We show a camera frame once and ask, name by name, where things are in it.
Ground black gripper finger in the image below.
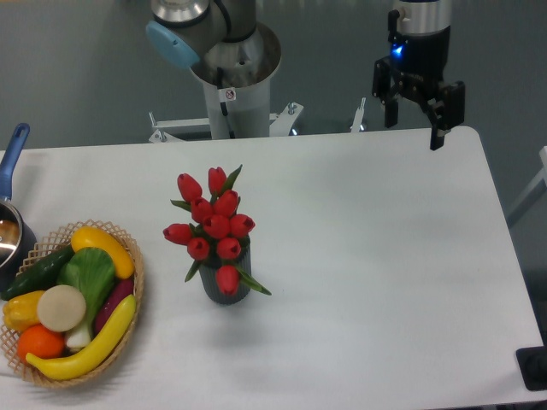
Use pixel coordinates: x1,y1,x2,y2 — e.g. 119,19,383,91
372,57,403,128
421,81,466,150

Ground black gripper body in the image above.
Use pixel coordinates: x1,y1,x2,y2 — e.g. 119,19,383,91
388,9,451,101

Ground red tulip bouquet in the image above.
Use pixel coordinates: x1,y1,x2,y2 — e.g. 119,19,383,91
163,167,272,296

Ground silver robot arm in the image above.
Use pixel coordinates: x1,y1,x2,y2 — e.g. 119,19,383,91
145,1,466,149

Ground dark grey ribbed vase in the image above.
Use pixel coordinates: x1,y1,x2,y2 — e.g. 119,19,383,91
199,248,252,305

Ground black device at table edge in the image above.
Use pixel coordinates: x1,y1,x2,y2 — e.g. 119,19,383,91
515,346,547,391

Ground purple sweet potato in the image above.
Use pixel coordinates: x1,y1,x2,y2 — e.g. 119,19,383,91
93,278,134,335

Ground yellow squash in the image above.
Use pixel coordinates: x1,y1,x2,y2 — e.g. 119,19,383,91
70,225,135,279

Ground green bok choy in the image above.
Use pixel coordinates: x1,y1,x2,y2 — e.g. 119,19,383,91
56,248,115,353

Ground woven wicker basket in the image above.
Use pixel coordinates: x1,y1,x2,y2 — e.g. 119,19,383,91
1,220,144,389

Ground yellow banana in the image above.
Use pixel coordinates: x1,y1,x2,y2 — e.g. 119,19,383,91
26,295,137,381

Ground green cucumber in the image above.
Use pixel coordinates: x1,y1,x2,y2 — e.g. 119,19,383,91
1,246,74,301

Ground beige round disc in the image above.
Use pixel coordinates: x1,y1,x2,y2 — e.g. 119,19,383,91
37,284,86,332

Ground yellow bell pepper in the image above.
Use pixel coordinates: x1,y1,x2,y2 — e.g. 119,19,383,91
3,290,45,333

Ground orange fruit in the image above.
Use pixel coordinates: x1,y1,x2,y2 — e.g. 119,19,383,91
17,325,65,363

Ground white frame at right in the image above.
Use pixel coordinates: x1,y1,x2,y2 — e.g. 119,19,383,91
506,146,546,229

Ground blue handled saucepan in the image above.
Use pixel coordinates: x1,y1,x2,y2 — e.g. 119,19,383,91
1,123,36,291

